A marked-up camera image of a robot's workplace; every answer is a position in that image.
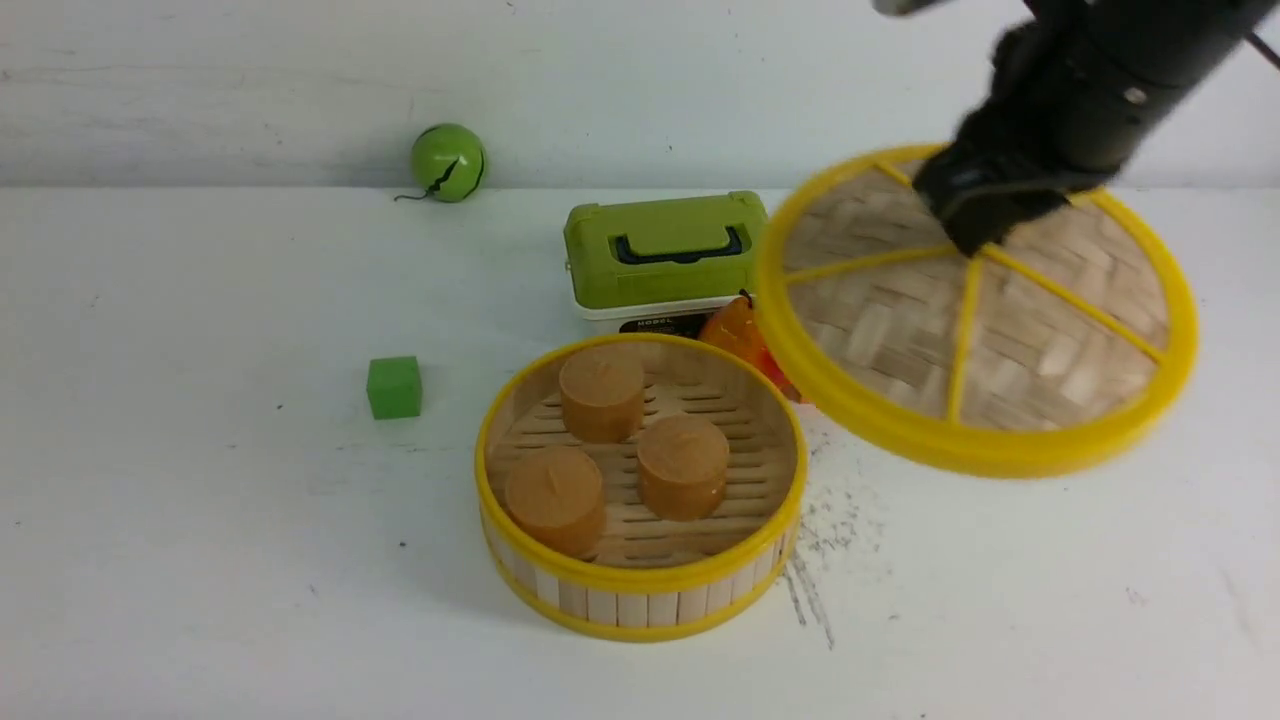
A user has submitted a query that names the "green lidded plastic box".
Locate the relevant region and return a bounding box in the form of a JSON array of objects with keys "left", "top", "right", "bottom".
[{"left": 563, "top": 191, "right": 768, "bottom": 340}]

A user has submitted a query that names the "green foam cube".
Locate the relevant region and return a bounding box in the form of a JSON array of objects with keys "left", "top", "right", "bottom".
[{"left": 366, "top": 356, "right": 422, "bottom": 421}]

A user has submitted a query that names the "yellow woven steamer lid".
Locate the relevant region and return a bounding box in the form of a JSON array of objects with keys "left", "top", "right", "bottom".
[{"left": 755, "top": 145, "right": 1198, "bottom": 478}]

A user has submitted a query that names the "brown bun front left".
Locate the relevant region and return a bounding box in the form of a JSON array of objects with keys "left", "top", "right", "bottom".
[{"left": 503, "top": 446, "right": 605, "bottom": 559}]

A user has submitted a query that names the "orange toy pear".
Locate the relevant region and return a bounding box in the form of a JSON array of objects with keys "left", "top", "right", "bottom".
[{"left": 698, "top": 290, "right": 806, "bottom": 404}]

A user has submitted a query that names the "brown bun front right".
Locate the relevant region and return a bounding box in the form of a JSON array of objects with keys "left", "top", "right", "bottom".
[{"left": 636, "top": 414, "right": 730, "bottom": 521}]

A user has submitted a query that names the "brown bun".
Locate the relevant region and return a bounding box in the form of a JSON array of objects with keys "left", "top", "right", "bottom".
[
  {"left": 503, "top": 446, "right": 605, "bottom": 559},
  {"left": 636, "top": 414, "right": 730, "bottom": 521},
  {"left": 558, "top": 346, "right": 645, "bottom": 445}
]

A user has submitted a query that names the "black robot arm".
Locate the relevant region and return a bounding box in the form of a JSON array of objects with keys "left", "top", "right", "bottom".
[{"left": 911, "top": 1, "right": 1276, "bottom": 256}]

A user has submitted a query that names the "green toy watermelon ball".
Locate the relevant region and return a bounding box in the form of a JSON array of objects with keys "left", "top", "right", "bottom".
[{"left": 393, "top": 123, "right": 488, "bottom": 202}]

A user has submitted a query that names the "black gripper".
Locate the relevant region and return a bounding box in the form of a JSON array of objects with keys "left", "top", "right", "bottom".
[{"left": 911, "top": 105, "right": 1091, "bottom": 258}]

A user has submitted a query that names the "yellow bamboo steamer basket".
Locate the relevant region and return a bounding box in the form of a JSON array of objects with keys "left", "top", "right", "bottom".
[{"left": 474, "top": 333, "right": 809, "bottom": 642}]

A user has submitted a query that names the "brown bun back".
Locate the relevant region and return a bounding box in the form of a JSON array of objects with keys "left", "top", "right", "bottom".
[{"left": 558, "top": 346, "right": 645, "bottom": 445}]

